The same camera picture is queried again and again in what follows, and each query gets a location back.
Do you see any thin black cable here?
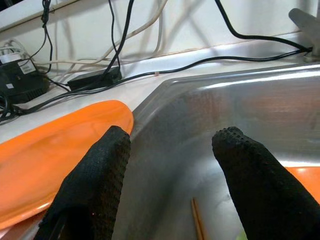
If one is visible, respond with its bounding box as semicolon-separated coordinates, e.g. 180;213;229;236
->
9;48;313;113
107;0;122;73

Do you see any white cable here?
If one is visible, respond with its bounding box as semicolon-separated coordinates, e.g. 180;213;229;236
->
37;0;169;66

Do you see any thick black cable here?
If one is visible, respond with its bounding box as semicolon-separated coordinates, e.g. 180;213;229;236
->
214;0;313;52

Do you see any orange plastic plate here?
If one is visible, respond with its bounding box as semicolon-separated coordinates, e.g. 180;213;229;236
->
0;99;136;223

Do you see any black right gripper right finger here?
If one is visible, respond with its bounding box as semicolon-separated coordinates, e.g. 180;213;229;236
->
211;126;320;240

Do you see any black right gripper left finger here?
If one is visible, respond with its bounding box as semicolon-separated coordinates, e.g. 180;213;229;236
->
33;125;131;240

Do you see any stainless steel sink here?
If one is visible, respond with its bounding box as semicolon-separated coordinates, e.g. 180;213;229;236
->
109;63;320;240

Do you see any black knotted cable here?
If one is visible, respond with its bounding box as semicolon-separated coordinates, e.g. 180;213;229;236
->
31;0;54;75

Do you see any steel faucet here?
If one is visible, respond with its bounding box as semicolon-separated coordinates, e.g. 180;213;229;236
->
288;7;320;63

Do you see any black power adapter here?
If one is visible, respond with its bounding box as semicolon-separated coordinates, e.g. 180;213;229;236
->
67;66;123;91

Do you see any orange plastic bowl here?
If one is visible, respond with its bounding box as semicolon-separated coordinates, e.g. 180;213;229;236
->
284;166;320;204

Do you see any black charger box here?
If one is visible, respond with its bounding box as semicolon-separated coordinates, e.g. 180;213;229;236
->
0;56;51;104

